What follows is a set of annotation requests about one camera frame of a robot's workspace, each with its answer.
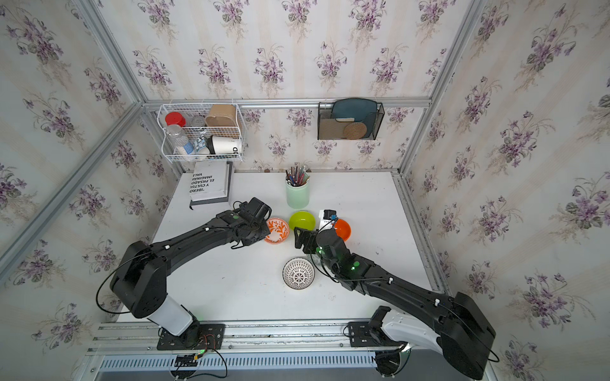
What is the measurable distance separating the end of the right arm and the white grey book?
477 mm

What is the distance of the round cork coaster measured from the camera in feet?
3.18

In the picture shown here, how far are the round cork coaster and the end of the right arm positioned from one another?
1.60 feet

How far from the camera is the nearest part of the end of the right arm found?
0.58 metres
